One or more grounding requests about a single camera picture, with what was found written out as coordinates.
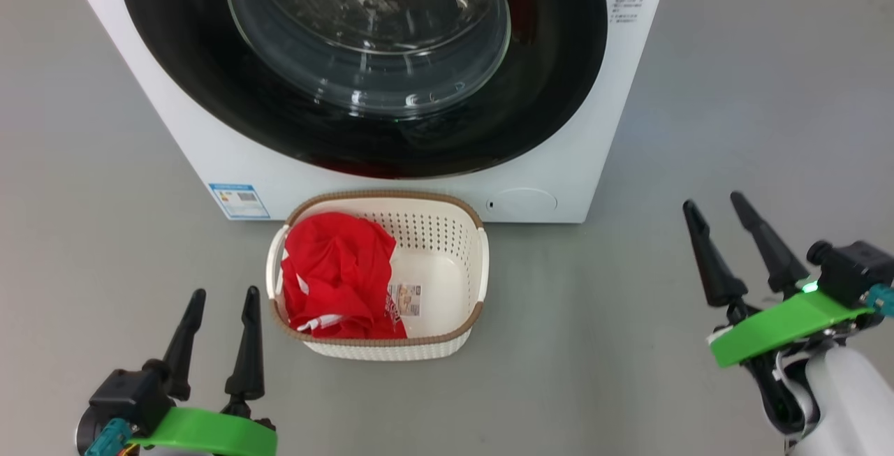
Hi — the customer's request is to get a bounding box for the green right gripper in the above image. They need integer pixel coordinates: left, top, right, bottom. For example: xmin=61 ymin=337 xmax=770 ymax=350
xmin=682 ymin=191 xmax=875 ymax=436

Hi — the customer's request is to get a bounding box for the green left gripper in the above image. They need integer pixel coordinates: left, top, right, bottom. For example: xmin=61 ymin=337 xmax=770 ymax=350
xmin=129 ymin=286 xmax=279 ymax=456

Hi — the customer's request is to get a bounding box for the plain red garment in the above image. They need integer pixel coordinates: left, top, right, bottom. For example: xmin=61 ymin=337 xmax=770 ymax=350
xmin=283 ymin=212 xmax=397 ymax=303

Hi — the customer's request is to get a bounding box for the black-rimmed glass washer door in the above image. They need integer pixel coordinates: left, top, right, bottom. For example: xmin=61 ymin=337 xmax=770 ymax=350
xmin=116 ymin=0 xmax=610 ymax=179

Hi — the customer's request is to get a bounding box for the paper basket label sticker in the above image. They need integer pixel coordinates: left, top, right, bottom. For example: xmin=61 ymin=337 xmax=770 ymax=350
xmin=388 ymin=284 xmax=423 ymax=318

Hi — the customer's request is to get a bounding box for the white front-load washing machine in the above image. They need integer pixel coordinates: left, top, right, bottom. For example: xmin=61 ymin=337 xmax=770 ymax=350
xmin=59 ymin=0 xmax=675 ymax=224

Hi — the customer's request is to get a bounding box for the white perforated laundry basket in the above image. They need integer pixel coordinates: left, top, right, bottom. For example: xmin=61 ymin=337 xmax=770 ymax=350
xmin=265 ymin=190 xmax=490 ymax=361

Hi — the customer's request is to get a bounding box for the blue energy label sticker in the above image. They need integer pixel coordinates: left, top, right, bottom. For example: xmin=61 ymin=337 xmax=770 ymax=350
xmin=208 ymin=183 xmax=271 ymax=221

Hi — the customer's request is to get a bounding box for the round white filter cover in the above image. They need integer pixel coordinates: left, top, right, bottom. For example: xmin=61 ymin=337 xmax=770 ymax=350
xmin=485 ymin=188 xmax=559 ymax=220

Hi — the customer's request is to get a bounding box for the teal left cable connector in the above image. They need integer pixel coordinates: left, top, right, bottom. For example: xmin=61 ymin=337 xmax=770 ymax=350
xmin=84 ymin=418 xmax=138 ymax=456

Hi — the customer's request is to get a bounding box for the teal cable connector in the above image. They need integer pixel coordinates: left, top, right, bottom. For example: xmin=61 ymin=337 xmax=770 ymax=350
xmin=84 ymin=418 xmax=138 ymax=456
xmin=868 ymin=284 xmax=894 ymax=318

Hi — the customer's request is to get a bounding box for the teal right cable connector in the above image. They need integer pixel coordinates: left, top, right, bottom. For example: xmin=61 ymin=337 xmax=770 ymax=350
xmin=868 ymin=284 xmax=894 ymax=318

